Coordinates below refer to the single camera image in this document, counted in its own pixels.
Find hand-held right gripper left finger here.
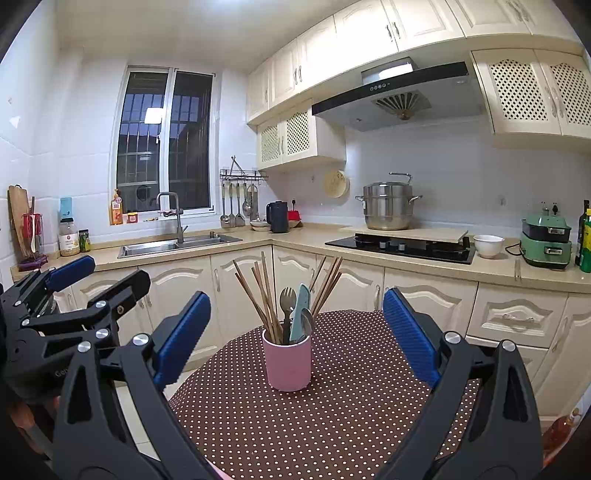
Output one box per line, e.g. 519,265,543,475
52,292,213,480

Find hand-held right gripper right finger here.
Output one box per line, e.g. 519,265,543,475
382,287,544,480

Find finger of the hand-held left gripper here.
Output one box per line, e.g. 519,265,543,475
0,255,96,324
25,269,152,344

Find bunch of wooden chopsticks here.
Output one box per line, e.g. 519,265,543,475
232,251,345,346

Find pink cup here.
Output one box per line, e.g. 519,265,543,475
262,325,312,393

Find dark fork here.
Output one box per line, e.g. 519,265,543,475
279,286,297,346

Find teal knife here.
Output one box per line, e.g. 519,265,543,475
289,283,311,344

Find glass jar with white label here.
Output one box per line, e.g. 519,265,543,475
58,217,81,257

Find steel sink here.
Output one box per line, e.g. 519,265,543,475
117,234,244,259

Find clear holder with red tools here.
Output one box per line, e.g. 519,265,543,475
22,196,46,259

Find wooden cutting board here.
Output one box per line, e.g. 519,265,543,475
7,185,33,261

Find black gas stove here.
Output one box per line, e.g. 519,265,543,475
324,233,476,265

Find steel faucet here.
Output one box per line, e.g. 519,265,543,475
156,191,189,244

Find white bowl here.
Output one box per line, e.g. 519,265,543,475
473,234,505,258

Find steel steamer pot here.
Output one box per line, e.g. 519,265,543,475
355,172,423,232

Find brown polka-dot tablecloth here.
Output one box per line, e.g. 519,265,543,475
168,309,483,480

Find beige kitchen countertop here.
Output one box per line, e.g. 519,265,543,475
9,224,591,294

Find dark electric kettle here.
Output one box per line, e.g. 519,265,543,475
266,200,290,234

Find green electric cooker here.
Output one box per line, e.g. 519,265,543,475
519,212,573,271

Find barred window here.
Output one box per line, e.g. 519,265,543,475
110,65,218,227

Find amber oil bottle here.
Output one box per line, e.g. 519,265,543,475
540,406,585,462

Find green oil bottle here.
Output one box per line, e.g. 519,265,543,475
579,210,591,273

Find dark glass bottle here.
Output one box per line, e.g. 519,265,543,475
575,199,591,267

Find grey range hood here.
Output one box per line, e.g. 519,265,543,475
311,56,485,133

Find wall utensil rack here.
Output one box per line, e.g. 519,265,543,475
219,156,269,183

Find small cream lattice wall cabinet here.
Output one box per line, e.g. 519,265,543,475
256,99,347,172

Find wide cream lattice wall cabinet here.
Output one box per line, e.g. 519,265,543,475
470,48,591,149

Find cream wall cabinets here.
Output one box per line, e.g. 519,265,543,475
246,0,591,125

